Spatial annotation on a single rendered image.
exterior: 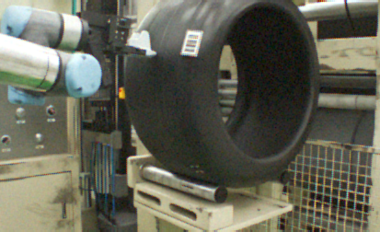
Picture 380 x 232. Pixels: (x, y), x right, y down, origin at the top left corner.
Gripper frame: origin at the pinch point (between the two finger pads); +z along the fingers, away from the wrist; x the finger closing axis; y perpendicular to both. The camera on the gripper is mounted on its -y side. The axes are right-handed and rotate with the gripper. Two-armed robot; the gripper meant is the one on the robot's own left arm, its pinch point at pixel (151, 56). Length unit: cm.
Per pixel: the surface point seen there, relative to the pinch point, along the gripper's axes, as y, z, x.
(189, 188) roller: -33.7, 17.6, 1.7
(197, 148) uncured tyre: -21.0, 9.0, -9.6
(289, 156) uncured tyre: -23.0, 42.4, -12.9
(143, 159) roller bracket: -29.7, 18.4, 25.5
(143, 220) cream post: -54, 27, 36
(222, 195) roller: -33.5, 19.6, -9.1
